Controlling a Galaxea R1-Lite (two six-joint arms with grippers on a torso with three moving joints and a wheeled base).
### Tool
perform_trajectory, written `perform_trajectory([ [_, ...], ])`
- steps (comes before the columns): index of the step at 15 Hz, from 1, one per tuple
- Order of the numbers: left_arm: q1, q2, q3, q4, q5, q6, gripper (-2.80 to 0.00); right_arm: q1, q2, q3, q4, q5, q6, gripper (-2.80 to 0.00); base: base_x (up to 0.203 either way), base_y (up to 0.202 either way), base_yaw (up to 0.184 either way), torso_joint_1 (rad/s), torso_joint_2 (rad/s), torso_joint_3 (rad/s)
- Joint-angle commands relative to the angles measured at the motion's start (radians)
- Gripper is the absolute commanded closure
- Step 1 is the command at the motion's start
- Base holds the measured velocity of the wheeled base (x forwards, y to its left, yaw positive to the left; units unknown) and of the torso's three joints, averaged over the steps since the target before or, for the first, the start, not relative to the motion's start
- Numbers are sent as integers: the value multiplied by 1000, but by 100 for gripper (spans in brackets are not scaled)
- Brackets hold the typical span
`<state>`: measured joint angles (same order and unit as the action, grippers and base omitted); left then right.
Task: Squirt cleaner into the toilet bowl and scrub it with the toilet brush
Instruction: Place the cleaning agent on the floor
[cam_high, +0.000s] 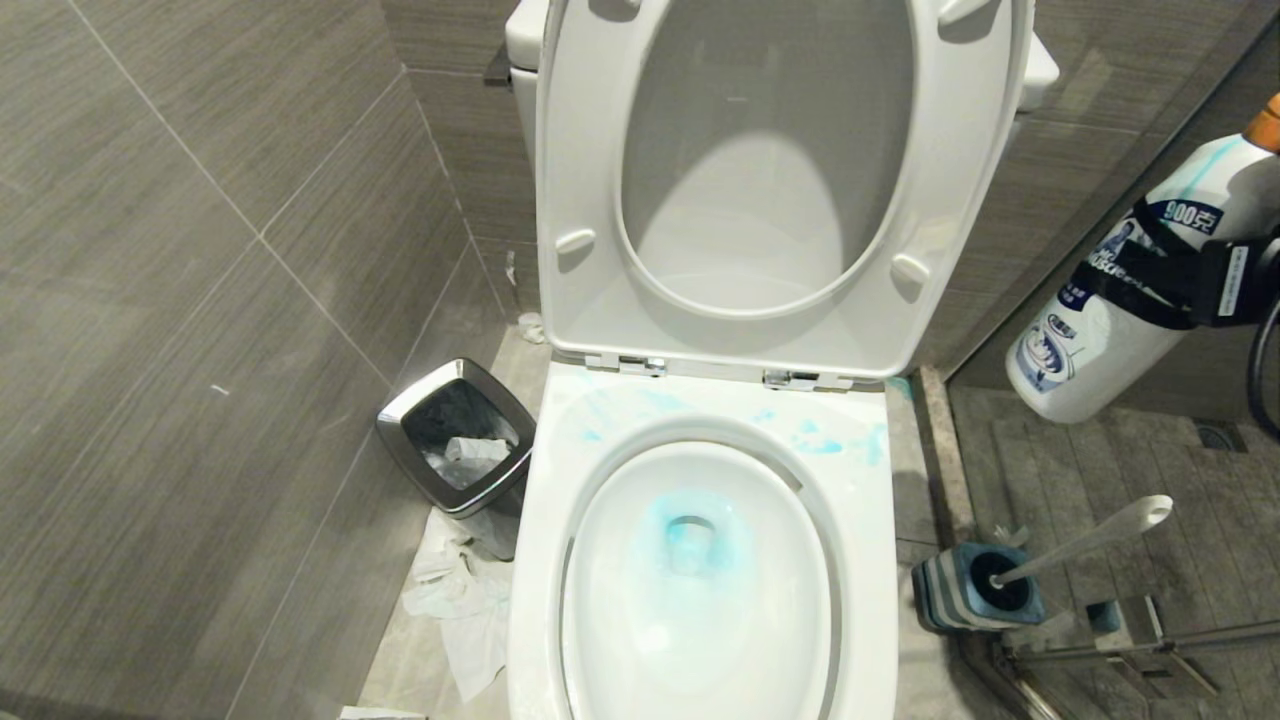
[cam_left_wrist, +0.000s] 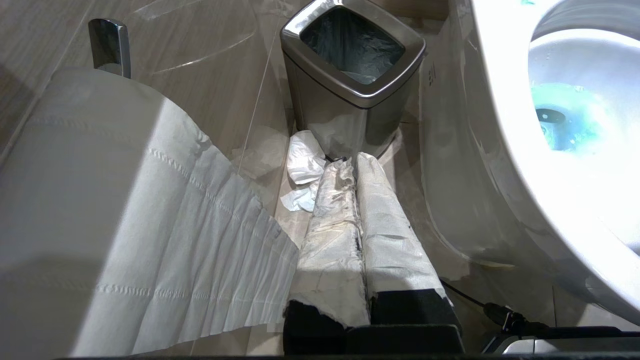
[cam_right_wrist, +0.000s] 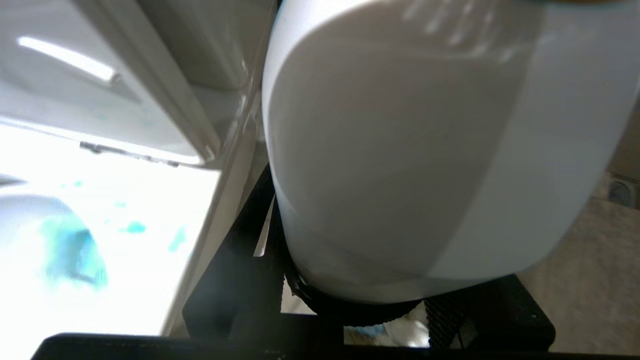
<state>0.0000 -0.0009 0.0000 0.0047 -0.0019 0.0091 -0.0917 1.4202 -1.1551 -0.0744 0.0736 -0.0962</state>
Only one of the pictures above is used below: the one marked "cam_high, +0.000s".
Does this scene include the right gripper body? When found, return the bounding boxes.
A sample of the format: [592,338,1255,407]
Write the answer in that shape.
[1198,234,1280,329]

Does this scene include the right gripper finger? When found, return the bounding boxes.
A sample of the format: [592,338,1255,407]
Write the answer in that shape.
[1132,199,1217,265]
[1071,253,1203,331]

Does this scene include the white toilet cleaner bottle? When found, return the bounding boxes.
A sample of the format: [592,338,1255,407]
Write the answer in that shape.
[1005,92,1280,425]

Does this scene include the grey toilet brush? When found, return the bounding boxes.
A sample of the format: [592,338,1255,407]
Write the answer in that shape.
[988,494,1175,593]

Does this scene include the blue striped brush holder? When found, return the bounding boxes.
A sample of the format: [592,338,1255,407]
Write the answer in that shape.
[911,542,1047,634]

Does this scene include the white toilet lid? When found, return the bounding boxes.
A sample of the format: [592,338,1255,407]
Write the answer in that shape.
[619,0,917,312]

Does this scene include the white toilet seat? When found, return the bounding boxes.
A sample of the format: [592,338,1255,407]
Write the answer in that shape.
[536,0,1037,381]

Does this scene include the white toilet bowl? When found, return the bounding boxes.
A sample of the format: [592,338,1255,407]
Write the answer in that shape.
[506,360,899,720]

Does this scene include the floor drain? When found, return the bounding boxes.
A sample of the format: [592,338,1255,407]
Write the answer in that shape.
[1194,419,1250,454]

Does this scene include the crumpled white tissue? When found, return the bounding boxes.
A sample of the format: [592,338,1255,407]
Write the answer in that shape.
[424,434,512,491]

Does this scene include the black bin liner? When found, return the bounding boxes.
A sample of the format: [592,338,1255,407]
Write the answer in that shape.
[400,378,523,491]

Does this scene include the white tissue paper sheet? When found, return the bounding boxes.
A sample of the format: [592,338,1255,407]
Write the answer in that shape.
[401,510,517,703]

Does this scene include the chrome trash bin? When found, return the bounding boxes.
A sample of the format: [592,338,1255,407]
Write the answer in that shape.
[375,357,538,562]

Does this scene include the black cable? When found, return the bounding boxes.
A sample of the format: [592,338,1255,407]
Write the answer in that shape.
[1245,298,1280,442]

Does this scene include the metal shower door frame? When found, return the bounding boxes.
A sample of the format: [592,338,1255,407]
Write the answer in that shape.
[995,595,1280,720]

